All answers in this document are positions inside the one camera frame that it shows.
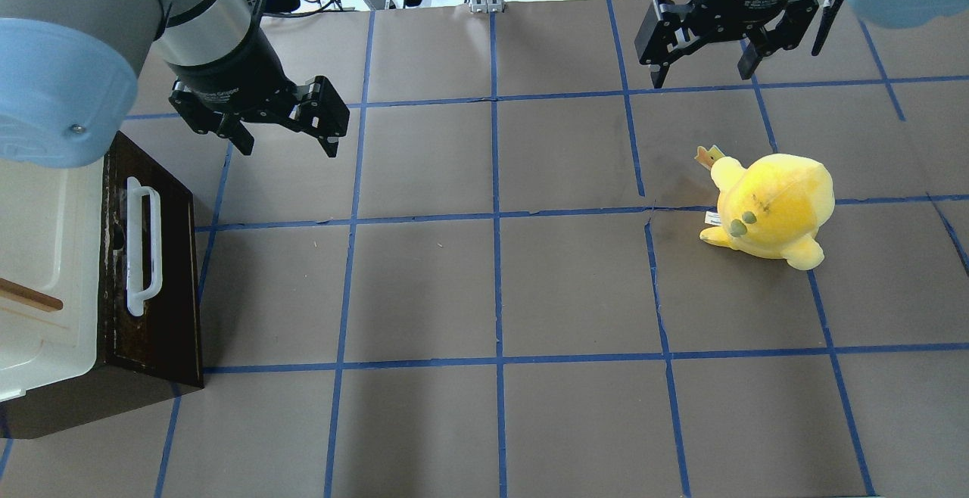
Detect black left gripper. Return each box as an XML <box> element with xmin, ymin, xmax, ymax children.
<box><xmin>169</xmin><ymin>25</ymin><xmax>350</xmax><ymax>159</ymax></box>

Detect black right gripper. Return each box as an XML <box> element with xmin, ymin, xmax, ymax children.
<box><xmin>634</xmin><ymin>0</ymin><xmax>819</xmax><ymax>89</ymax></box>

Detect wooden drawer with white handle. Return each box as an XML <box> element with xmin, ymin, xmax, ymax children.
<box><xmin>101</xmin><ymin>157</ymin><xmax>201</xmax><ymax>376</ymax></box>

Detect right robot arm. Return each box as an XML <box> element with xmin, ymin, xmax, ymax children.
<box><xmin>634</xmin><ymin>0</ymin><xmax>968</xmax><ymax>89</ymax></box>

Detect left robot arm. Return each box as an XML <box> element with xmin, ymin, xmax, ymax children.
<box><xmin>1</xmin><ymin>0</ymin><xmax>349</xmax><ymax>168</ymax></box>

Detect dark wooden drawer cabinet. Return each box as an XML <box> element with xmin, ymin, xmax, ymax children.
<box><xmin>2</xmin><ymin>133</ymin><xmax>204</xmax><ymax>439</ymax></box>

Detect yellow plush dinosaur toy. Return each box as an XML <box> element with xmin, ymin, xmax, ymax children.
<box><xmin>695</xmin><ymin>145</ymin><xmax>837</xmax><ymax>271</ymax></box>

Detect cream plastic storage box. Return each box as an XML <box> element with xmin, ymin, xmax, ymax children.
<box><xmin>1</xmin><ymin>160</ymin><xmax>104</xmax><ymax>401</ymax></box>

